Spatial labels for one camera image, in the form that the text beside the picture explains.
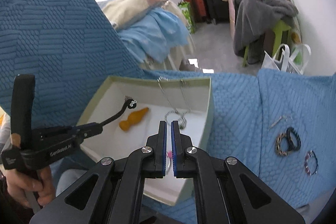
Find silver chain necklace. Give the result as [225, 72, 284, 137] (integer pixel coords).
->
[157, 76, 193, 130]

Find red suitcase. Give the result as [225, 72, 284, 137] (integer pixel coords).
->
[182, 0, 208, 23]

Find green shopping bag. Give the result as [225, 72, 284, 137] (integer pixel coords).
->
[178, 2, 196, 34]

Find blue textured sofa cover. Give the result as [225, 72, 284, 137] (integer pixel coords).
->
[0, 0, 336, 224]

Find white tote bag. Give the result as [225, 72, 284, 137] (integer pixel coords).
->
[261, 43, 312, 75]

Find green cardboard box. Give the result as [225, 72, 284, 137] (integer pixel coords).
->
[76, 76, 214, 206]

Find green stool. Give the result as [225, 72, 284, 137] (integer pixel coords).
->
[241, 20, 292, 67]

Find cream pink quilt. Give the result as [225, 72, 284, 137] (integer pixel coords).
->
[101, 0, 169, 29]

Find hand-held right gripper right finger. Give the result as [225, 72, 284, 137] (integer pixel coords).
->
[171, 120, 306, 224]

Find black hair stick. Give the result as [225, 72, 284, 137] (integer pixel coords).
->
[101, 97, 138, 126]

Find pink bedding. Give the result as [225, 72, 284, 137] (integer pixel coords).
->
[227, 0, 244, 36]

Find orange hair clip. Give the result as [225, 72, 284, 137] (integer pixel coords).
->
[119, 107, 150, 132]

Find light blue bed blanket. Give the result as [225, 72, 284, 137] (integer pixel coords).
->
[118, 9, 190, 63]

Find grey blanket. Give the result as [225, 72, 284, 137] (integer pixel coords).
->
[234, 0, 299, 63]

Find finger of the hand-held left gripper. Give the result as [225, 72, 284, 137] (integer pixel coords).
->
[73, 122, 103, 132]
[75, 130, 103, 141]

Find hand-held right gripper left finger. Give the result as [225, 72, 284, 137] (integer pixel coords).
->
[29, 120, 167, 224]

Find person's left hand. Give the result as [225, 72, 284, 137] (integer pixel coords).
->
[5, 165, 56, 209]

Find black suitcase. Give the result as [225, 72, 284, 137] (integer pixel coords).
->
[199, 0, 229, 25]

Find purple beaded bracelet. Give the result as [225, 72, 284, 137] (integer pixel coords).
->
[304, 151, 319, 176]

